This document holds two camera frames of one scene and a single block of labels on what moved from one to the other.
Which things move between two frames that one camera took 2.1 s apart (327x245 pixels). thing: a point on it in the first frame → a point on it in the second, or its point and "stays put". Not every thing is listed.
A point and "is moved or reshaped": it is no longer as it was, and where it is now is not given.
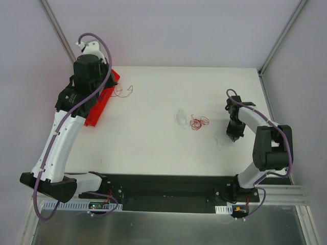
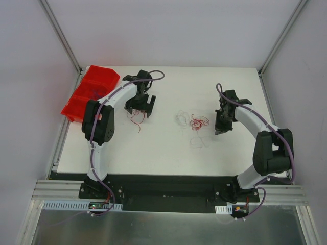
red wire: (116, 95) is moved or reshaped
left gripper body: (108, 83) → (139, 104)
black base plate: (167, 193) stays put
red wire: (196, 124) stays put
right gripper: (235, 130) → (222, 122)
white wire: (181, 117) stays put
